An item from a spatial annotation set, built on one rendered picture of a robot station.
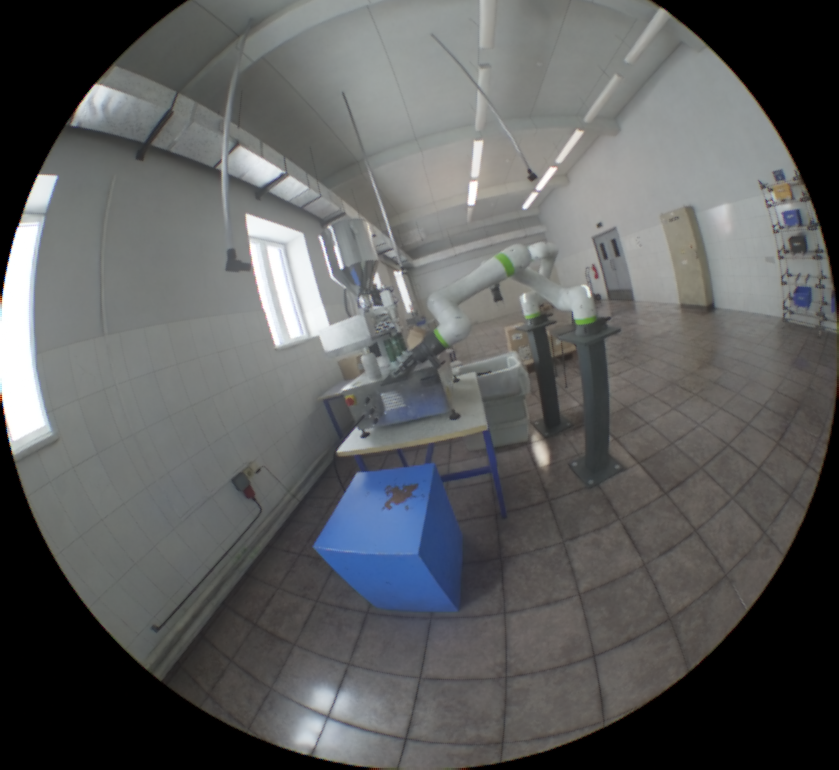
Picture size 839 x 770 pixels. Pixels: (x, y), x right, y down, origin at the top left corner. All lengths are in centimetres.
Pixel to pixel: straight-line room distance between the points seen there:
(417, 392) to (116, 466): 180
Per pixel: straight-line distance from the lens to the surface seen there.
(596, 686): 128
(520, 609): 132
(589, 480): 174
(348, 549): 96
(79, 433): 181
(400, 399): 115
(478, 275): 105
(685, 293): 605
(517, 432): 211
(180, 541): 196
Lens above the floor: 126
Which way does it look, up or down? 8 degrees down
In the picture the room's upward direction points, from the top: 18 degrees counter-clockwise
